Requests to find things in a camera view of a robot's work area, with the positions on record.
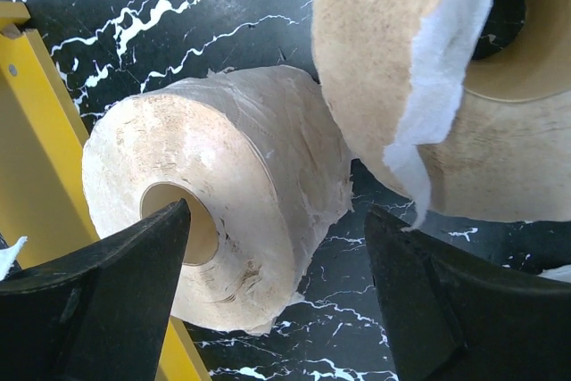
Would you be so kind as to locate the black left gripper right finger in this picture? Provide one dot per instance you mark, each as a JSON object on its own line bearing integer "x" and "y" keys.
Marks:
{"x": 450, "y": 315}

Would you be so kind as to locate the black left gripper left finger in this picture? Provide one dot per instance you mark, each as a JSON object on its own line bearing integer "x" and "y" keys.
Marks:
{"x": 99, "y": 313}

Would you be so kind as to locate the plain white lying roll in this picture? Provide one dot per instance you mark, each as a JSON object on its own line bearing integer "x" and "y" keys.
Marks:
{"x": 561, "y": 274}

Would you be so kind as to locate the white paper roll sheet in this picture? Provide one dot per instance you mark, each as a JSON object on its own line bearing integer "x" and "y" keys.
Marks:
{"x": 8, "y": 257}

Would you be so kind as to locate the yellow shelf unit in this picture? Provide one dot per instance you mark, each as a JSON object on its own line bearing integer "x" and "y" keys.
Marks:
{"x": 41, "y": 140}

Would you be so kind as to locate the tan roll with white scrap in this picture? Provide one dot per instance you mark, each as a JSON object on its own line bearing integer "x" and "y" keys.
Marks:
{"x": 461, "y": 105}

